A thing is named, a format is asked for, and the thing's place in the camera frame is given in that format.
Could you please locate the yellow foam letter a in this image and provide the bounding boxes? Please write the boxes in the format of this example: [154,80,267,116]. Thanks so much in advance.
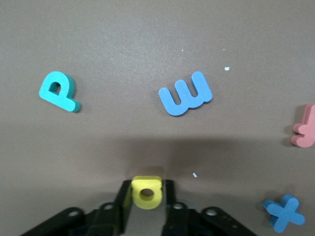
[131,175,164,210]

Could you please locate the blue foam letter m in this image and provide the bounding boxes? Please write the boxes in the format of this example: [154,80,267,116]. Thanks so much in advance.
[158,71,213,117]

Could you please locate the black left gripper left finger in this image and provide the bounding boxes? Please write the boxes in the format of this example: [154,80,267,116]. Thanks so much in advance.
[22,180,135,236]

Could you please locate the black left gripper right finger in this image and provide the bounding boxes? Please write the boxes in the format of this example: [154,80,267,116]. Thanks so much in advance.
[161,180,256,236]

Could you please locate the blue foam letter x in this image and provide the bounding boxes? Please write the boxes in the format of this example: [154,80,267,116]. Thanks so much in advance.
[262,194,306,234]

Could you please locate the pink foam letter f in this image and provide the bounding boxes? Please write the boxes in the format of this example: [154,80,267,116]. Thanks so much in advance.
[290,103,315,148]

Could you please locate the brown table cover sheet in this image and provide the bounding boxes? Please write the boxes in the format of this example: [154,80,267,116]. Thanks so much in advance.
[0,0,315,236]

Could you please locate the teal foam letter p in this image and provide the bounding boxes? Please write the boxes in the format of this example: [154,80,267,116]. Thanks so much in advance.
[38,71,82,113]

